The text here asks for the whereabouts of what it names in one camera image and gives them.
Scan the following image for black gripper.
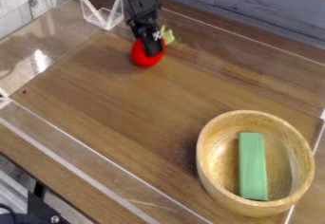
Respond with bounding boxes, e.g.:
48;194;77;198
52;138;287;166
124;0;163;57

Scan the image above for red plush tomato toy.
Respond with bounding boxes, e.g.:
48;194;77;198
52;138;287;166
131;27;175;67

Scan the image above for green rectangular block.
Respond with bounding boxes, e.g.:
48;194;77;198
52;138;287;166
238;132;267;201

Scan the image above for wooden bowl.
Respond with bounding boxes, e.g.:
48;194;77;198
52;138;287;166
195;110;314;218

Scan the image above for clear acrylic corner bracket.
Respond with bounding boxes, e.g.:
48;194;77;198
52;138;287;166
80;0;124;30

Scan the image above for clear acrylic back wall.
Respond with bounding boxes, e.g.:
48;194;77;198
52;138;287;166
111;0;325;118

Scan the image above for clear acrylic wall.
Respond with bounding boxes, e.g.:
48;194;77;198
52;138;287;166
0;0;99;98
0;99;212;224
111;0;325;118

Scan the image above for clear acrylic left wall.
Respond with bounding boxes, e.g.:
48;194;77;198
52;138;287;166
0;0;99;98

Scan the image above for clear acrylic front wall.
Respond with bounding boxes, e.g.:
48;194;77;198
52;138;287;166
0;99;212;224

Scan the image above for black clamp with cable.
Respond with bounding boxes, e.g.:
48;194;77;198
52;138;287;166
0;193;72;224

